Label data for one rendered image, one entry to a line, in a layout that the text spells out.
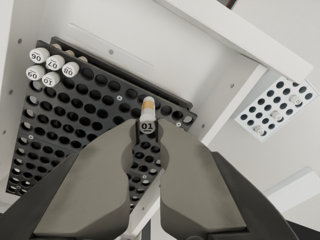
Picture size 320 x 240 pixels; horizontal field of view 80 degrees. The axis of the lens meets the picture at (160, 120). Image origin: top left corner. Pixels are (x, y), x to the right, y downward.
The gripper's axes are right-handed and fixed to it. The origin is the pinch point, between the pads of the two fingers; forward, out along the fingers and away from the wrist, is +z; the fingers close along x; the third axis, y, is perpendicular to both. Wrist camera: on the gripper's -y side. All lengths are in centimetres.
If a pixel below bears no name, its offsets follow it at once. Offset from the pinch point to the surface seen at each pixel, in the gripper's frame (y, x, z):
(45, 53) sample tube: -3.1, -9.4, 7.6
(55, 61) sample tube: -2.6, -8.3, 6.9
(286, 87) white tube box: 3.8, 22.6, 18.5
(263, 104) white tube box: 6.9, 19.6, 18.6
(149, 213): 21.8, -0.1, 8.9
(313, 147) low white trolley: 18.9, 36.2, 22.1
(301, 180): 27.5, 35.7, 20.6
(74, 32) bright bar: -4.5, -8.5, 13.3
